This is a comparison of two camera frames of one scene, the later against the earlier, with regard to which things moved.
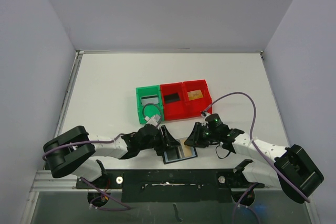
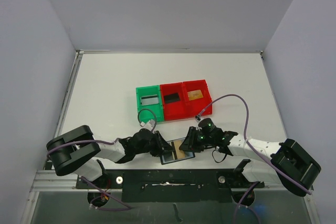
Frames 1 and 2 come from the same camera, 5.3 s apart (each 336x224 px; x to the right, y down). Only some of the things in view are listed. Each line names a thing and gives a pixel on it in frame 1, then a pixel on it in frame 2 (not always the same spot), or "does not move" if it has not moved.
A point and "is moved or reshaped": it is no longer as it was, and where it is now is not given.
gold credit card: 195,95 does not move
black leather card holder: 172,154 does not move
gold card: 187,149 is moved or reshaped
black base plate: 171,185 does not move
